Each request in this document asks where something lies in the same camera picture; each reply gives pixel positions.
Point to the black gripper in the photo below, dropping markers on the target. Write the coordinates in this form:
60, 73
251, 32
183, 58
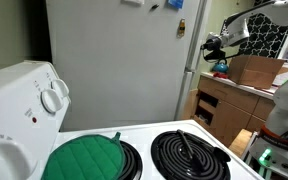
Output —
212, 44

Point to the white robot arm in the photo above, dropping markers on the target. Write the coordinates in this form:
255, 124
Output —
284, 100

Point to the white refrigerator body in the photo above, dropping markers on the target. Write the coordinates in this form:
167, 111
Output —
117, 66

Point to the teal kettle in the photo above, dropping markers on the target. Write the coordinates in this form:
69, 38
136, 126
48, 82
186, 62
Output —
220, 67

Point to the small red object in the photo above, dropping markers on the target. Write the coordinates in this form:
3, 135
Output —
221, 75

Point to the bottle shaped magnet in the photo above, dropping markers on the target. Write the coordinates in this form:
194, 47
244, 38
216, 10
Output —
181, 28

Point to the brown cardboard box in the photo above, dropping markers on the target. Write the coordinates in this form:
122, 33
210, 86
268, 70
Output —
254, 71

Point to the blue magnet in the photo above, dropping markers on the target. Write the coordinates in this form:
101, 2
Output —
175, 3

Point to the black white patterned curtain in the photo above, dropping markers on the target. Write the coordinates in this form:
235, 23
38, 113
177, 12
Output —
267, 36

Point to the small black magnet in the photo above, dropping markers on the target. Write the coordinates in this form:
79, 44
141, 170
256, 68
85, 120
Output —
154, 6

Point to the wooden kitchen cabinet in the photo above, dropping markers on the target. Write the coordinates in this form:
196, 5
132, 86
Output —
230, 113

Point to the white paper stack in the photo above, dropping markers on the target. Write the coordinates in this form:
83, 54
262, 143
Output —
284, 78

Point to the white rectangular magnet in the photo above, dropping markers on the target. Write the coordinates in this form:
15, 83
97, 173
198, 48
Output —
133, 1

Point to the black cooking utensil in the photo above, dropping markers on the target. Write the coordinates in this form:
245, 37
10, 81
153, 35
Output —
192, 153

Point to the black coil burner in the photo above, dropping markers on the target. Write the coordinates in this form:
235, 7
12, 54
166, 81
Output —
170, 156
132, 163

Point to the white stove knob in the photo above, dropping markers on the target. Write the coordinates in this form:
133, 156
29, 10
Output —
62, 87
52, 100
7, 161

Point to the green pot lid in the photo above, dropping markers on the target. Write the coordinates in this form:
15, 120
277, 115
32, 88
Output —
84, 158

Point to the white electric stove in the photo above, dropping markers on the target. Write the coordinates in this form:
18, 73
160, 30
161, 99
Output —
14, 100

